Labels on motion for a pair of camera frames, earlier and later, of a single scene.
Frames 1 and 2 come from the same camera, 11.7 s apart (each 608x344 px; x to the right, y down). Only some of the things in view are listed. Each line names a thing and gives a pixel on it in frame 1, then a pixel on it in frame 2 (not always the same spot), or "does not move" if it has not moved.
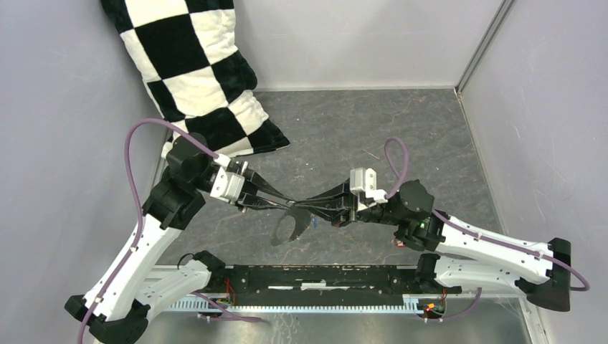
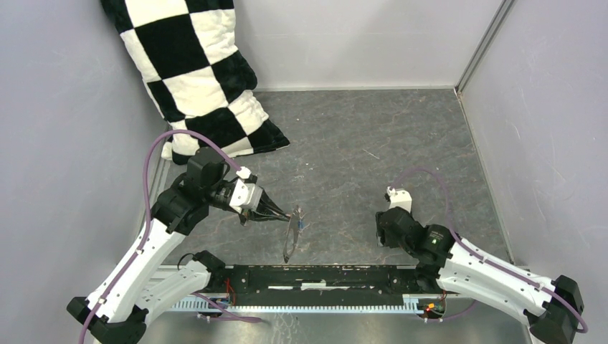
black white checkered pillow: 197,69 does not move
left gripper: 253,183 to 264,212
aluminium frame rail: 475,60 does not move
